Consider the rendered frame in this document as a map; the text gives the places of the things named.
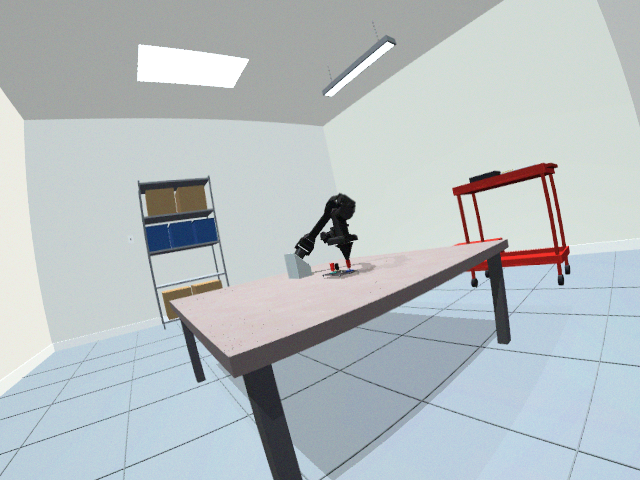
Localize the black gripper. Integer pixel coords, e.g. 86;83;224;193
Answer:
327;222;358;260

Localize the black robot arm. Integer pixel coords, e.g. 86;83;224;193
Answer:
294;193;356;260

